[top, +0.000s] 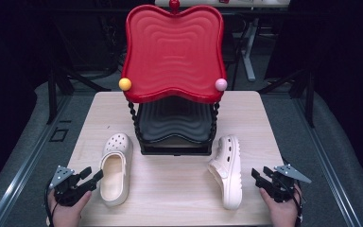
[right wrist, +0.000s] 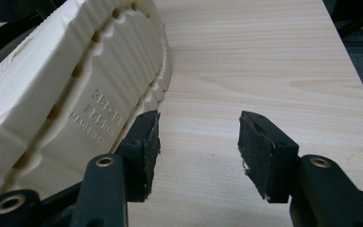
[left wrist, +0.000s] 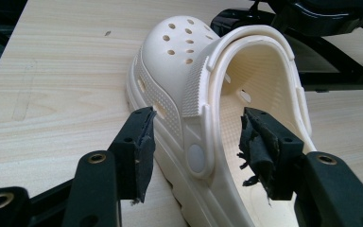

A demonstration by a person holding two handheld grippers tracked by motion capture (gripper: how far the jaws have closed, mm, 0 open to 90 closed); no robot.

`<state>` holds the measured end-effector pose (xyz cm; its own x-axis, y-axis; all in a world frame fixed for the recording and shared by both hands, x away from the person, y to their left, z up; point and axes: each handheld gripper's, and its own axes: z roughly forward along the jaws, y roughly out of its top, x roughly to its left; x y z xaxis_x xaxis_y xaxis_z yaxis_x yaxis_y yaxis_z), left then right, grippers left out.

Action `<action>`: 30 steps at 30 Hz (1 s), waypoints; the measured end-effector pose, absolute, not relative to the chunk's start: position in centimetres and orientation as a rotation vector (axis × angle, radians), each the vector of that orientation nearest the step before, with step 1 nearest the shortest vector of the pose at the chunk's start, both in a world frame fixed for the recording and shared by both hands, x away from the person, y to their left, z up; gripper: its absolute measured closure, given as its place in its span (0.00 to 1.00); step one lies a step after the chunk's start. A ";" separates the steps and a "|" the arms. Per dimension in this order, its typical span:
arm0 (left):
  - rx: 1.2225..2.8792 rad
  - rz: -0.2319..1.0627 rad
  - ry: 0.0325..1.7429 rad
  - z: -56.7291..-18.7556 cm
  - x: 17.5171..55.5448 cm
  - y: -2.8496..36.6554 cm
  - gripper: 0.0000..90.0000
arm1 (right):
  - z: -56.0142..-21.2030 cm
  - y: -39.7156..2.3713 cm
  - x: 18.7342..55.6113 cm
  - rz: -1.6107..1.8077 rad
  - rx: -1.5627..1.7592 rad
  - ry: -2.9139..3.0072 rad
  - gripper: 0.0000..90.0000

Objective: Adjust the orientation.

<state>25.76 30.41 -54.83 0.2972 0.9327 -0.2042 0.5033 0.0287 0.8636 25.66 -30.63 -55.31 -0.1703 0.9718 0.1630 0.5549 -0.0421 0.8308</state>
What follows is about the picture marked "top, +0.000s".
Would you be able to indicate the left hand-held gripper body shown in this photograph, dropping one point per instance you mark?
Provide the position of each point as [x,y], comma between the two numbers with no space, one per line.
[66,192]

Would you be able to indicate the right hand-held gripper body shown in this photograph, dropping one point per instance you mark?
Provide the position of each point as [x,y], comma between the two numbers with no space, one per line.
[280,189]

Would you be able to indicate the pale pink clog shoe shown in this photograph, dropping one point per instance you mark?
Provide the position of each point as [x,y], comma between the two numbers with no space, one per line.
[230,176]

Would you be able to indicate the beige clog shoe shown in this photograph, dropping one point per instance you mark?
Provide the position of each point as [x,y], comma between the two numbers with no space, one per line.
[118,143]

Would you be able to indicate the red and black shoe rack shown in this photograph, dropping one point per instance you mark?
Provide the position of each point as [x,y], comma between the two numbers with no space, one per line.
[173,53]

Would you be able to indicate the person's left hand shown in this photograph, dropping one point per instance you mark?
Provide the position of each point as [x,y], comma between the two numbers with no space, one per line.
[66,216]

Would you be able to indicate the person's right hand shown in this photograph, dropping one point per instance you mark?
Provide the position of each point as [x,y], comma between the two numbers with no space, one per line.
[283,214]

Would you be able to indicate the black metal stand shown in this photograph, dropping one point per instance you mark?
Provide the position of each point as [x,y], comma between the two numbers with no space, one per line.
[309,97]
[52,94]

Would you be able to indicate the dark curtain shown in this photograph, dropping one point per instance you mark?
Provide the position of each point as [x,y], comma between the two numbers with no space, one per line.
[6,78]
[349,78]

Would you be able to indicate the grey metal floor rail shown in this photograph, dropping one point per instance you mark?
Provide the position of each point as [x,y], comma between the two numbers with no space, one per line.
[22,173]
[334,183]

